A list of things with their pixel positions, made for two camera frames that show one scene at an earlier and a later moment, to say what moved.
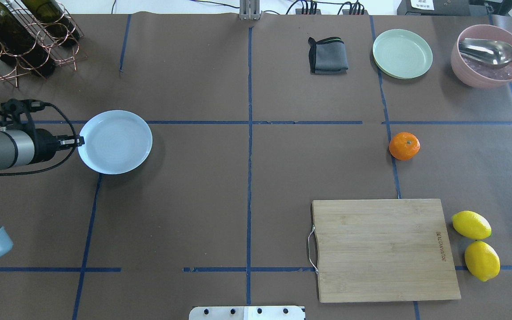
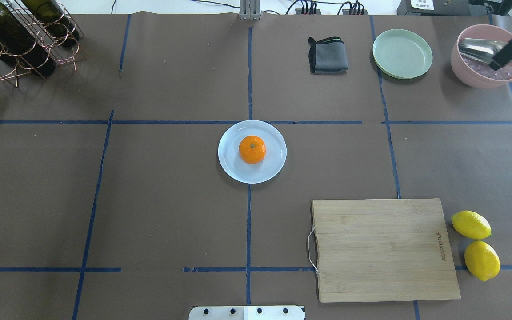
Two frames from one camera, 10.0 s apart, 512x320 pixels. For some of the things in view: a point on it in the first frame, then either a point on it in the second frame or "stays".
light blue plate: x=116 y=142 to x=252 y=151
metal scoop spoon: x=493 y=52 stays
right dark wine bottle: x=50 y=15 stays
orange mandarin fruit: x=404 y=146 to x=252 y=149
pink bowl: x=475 y=75 stays
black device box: x=434 y=8 stays
